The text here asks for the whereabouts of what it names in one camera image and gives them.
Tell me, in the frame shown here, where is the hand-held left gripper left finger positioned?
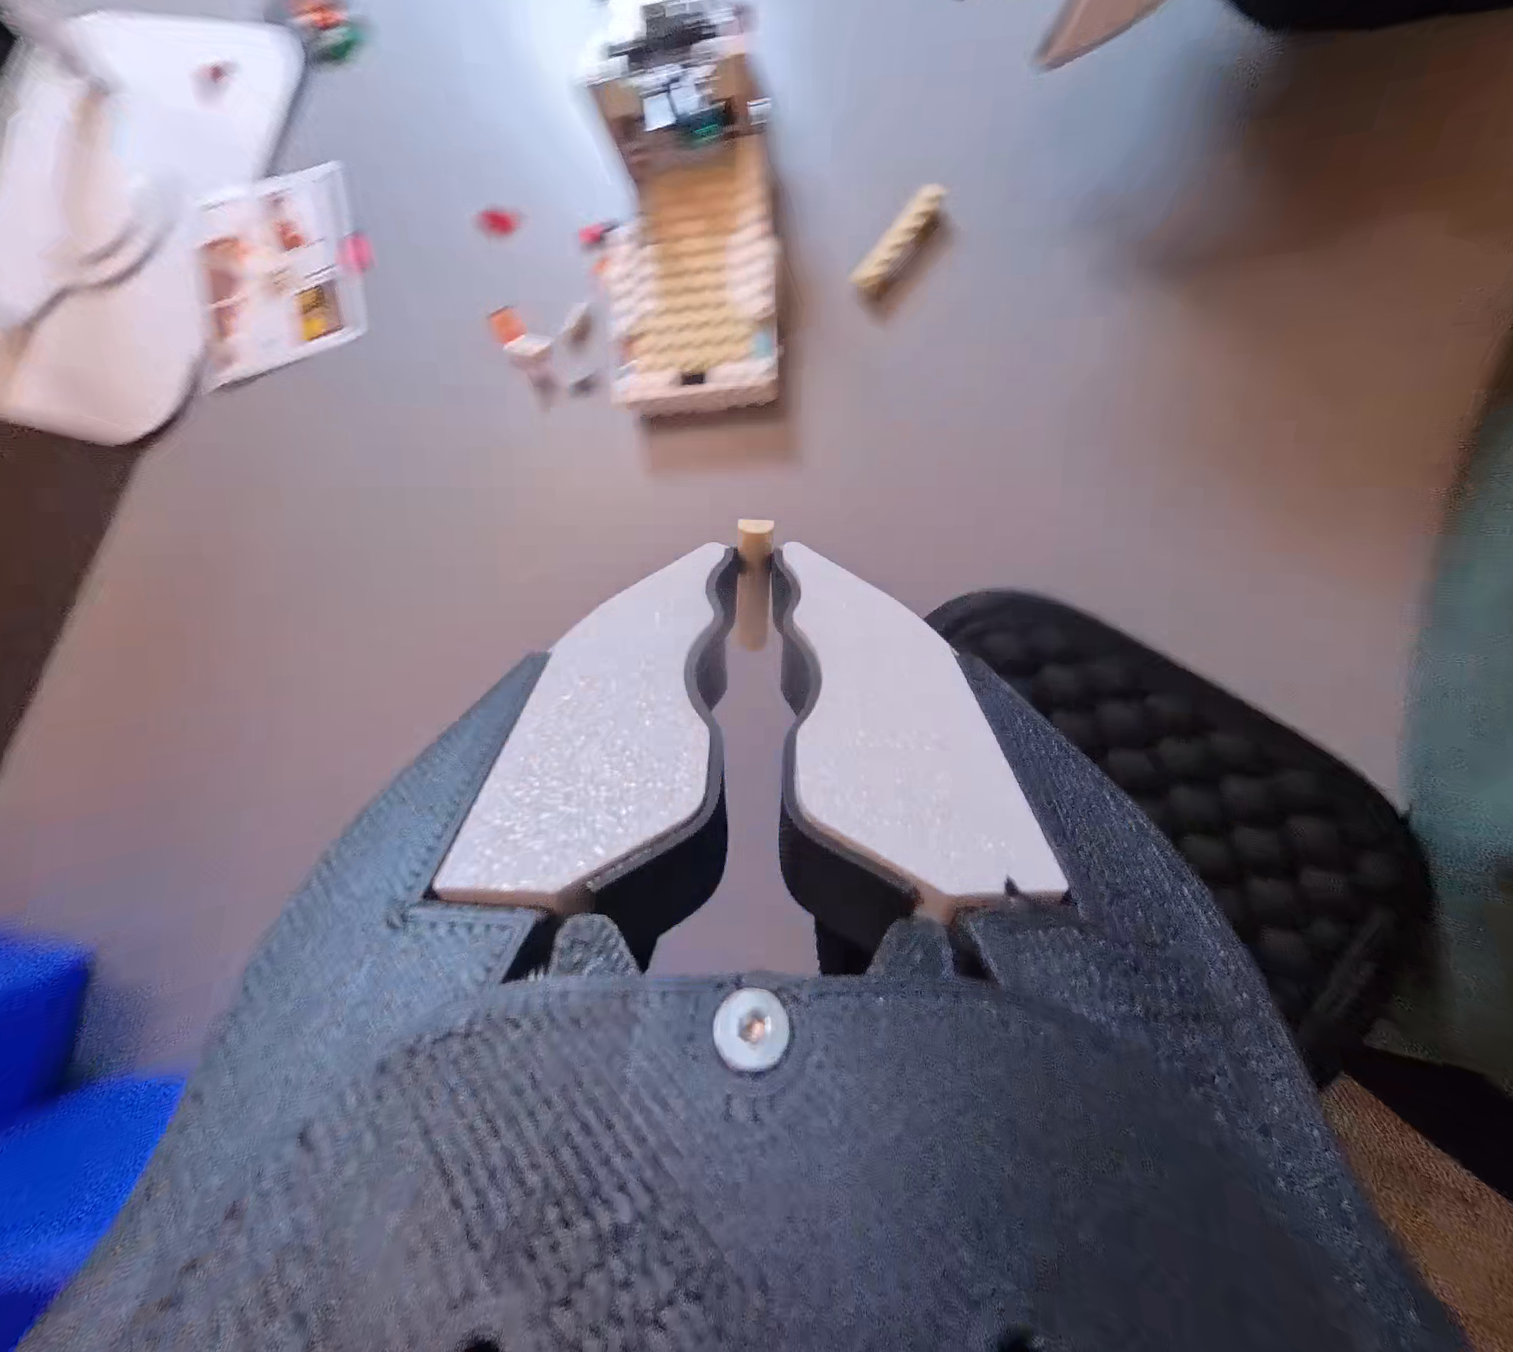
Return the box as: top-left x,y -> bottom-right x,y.
427,541 -> 727,972

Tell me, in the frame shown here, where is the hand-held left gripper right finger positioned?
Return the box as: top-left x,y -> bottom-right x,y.
778,541 -> 1070,972

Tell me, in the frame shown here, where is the tan arch brick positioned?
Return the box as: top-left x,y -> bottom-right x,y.
734,515 -> 778,652

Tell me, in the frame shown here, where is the tan long plate brick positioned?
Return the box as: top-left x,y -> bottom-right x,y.
849,181 -> 950,297

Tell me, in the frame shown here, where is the tan white red brick vehicle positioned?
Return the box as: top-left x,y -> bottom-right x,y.
575,0 -> 784,419

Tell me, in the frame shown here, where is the blue plastic storage bin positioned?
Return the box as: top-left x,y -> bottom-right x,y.
0,1070 -> 191,1308
0,931 -> 96,1118

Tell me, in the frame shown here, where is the grey desk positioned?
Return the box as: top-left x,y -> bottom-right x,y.
0,0 -> 1513,1201

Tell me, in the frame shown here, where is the printed sticker sheet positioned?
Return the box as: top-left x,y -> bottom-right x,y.
191,161 -> 369,396

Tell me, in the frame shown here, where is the brick campfire build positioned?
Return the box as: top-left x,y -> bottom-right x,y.
281,0 -> 362,64

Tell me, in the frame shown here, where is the white booklet stand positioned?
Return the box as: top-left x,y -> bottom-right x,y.
0,0 -> 309,448

